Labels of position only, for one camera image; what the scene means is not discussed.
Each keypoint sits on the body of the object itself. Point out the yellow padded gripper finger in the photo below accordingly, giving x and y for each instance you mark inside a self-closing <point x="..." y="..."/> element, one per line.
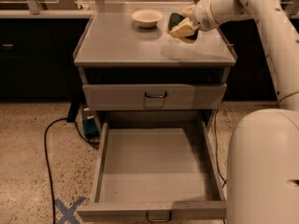
<point x="183" y="29"/>
<point x="187" y="11"/>

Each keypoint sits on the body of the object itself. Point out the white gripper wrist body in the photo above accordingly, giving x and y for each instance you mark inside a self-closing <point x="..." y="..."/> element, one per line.
<point x="202" y="17"/>

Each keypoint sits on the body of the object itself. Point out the green yellow sponge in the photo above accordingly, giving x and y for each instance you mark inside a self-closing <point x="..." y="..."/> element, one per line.
<point x="175" y="20"/>

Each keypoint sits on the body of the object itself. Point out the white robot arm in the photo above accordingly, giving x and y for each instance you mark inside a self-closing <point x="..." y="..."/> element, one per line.
<point x="263" y="155"/>

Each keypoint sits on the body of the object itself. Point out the grey drawer cabinet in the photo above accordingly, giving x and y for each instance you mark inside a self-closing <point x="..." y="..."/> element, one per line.
<point x="115" y="50"/>

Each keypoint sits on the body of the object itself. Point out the closed grey top drawer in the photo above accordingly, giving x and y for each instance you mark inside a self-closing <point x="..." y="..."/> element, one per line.
<point x="126" y="97"/>

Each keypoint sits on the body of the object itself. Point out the open grey middle drawer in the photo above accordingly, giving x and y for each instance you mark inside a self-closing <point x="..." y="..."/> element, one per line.
<point x="155" y="174"/>

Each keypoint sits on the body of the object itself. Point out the white ceramic bowl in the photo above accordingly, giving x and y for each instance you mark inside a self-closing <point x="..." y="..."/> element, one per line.
<point x="147" y="18"/>

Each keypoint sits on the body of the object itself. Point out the blue power box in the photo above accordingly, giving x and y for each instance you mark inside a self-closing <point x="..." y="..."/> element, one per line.
<point x="88" y="123"/>

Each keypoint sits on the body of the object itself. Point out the dark lab bench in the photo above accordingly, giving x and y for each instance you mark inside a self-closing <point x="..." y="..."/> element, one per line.
<point x="36" y="59"/>

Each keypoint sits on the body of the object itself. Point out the blue tape cross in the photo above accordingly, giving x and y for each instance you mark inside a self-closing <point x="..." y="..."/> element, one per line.
<point x="68" y="213"/>

